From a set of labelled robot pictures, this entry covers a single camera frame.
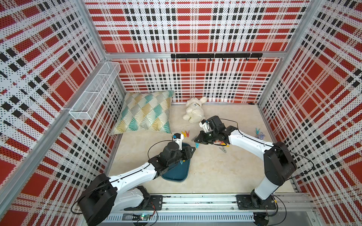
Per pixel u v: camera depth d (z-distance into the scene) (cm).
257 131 102
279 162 46
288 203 75
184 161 88
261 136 95
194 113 102
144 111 94
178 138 73
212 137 73
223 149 93
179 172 86
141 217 69
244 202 73
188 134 101
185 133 101
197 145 82
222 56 89
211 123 71
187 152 71
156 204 74
